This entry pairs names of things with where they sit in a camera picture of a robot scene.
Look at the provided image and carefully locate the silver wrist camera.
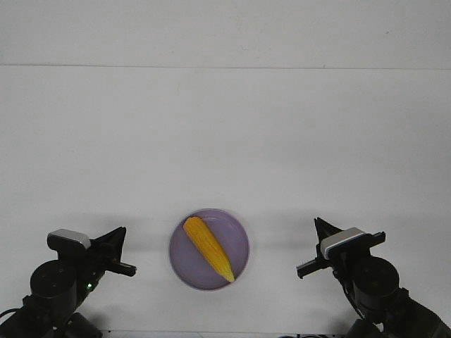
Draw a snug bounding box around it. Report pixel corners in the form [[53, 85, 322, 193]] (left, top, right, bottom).
[[320, 227, 365, 260], [47, 229, 91, 250]]

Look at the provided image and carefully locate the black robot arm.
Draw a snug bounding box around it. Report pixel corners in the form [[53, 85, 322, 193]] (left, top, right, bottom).
[[1, 227, 137, 337], [297, 218, 450, 337]]

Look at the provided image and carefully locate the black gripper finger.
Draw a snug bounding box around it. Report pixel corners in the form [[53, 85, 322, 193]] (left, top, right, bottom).
[[90, 227, 126, 262], [314, 217, 342, 246]]

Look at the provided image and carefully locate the purple round plate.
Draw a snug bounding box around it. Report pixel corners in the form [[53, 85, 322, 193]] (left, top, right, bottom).
[[168, 208, 250, 291]]

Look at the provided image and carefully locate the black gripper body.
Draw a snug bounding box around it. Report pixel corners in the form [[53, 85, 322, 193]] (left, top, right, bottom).
[[296, 232, 385, 279], [56, 244, 137, 282]]

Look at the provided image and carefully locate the yellow corn cob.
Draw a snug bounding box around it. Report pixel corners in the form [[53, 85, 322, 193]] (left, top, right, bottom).
[[183, 216, 235, 283]]

